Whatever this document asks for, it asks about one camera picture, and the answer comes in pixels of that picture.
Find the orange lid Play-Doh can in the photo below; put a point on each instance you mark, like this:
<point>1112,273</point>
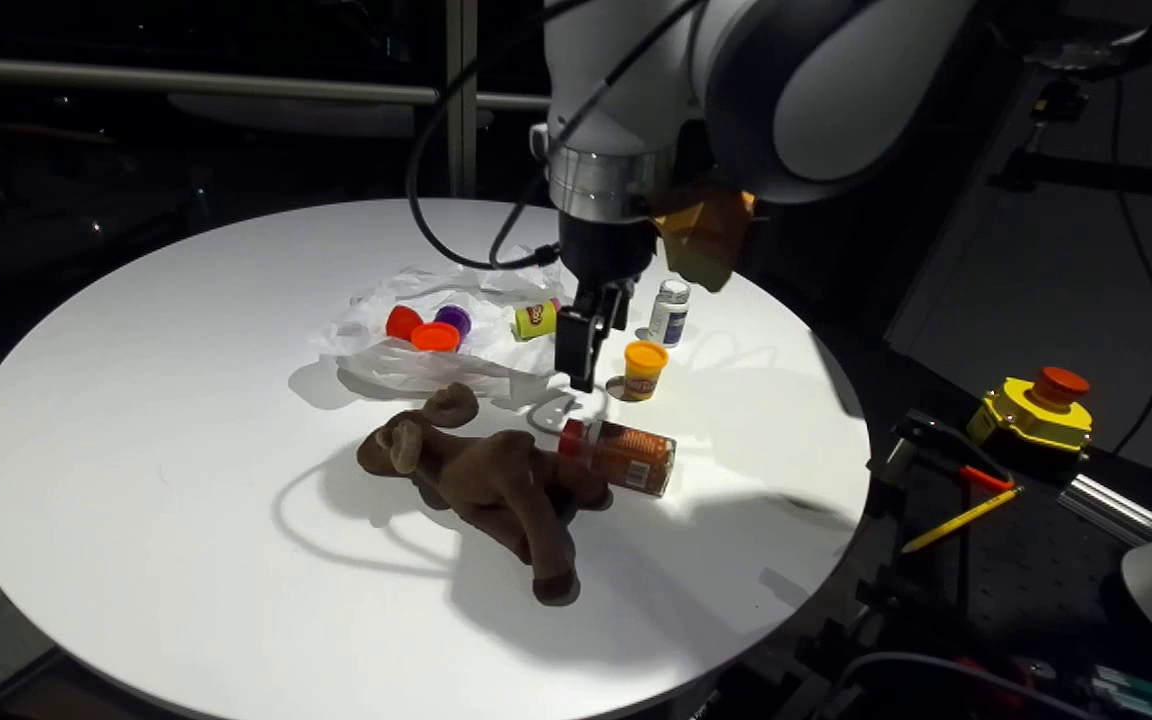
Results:
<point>438,338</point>

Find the yellow pencil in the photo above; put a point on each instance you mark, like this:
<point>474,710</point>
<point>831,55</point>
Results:
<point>960,523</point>

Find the white translucent plastic bag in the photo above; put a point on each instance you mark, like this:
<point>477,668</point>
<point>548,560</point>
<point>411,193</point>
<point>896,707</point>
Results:
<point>398,367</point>

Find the grey metal railing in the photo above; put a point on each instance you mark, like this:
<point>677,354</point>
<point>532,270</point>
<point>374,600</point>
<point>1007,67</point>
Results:
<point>203,81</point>

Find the vertical grey window post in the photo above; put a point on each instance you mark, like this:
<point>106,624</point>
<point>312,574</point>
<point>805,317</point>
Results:
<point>462,92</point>

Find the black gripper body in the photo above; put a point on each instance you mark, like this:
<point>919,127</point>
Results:
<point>602,254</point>

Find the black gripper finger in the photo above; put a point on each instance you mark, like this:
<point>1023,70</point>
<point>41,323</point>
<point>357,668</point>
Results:
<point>616,310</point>
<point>579,350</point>

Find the yellow emergency stop button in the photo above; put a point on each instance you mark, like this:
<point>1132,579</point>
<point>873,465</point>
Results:
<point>1038,406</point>

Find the brown plush moose toy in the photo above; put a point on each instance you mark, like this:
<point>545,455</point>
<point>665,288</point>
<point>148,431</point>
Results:
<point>483,482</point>

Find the purple plastic jar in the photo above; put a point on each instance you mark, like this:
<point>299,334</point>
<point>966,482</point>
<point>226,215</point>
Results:
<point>453,317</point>

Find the brown spice bottle red cap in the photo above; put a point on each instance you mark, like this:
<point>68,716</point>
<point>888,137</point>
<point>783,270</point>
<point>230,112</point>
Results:
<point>630,458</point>

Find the yellow wrist camera mount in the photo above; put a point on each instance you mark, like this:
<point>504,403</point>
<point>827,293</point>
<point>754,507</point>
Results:
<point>706,239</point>

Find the yellow lid Play-Doh can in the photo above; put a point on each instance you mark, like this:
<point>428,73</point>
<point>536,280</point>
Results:
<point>646,368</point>

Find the silver aluminium extrusion bar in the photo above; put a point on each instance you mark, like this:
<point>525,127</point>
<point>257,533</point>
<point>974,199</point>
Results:
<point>1116,507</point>

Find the red toy strawberry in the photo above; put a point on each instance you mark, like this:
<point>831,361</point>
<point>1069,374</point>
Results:
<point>401,323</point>

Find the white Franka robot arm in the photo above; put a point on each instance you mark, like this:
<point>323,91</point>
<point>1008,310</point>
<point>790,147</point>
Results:
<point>736,81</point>

